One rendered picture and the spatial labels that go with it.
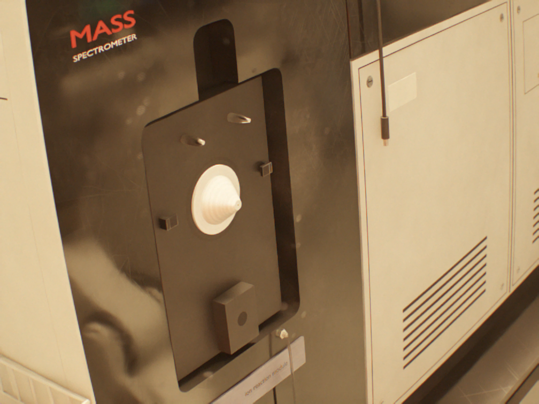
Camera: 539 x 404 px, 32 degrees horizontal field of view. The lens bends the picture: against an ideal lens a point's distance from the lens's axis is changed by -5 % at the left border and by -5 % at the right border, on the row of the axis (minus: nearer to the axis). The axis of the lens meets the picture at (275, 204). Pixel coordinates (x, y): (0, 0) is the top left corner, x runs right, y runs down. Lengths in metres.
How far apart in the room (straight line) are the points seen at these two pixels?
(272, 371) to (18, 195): 0.36
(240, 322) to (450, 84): 0.44
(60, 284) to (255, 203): 0.24
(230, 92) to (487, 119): 0.52
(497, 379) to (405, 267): 0.33
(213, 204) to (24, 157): 0.20
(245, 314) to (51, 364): 0.20
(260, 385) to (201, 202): 0.22
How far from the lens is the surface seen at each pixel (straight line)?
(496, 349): 1.50
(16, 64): 0.71
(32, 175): 0.73
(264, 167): 0.91
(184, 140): 0.83
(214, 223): 0.87
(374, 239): 1.09
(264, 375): 0.98
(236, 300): 0.91
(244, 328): 0.93
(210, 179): 0.86
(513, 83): 1.37
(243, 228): 0.92
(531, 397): 1.53
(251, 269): 0.94
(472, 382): 1.42
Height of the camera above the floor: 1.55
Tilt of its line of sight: 24 degrees down
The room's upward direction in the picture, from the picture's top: 5 degrees counter-clockwise
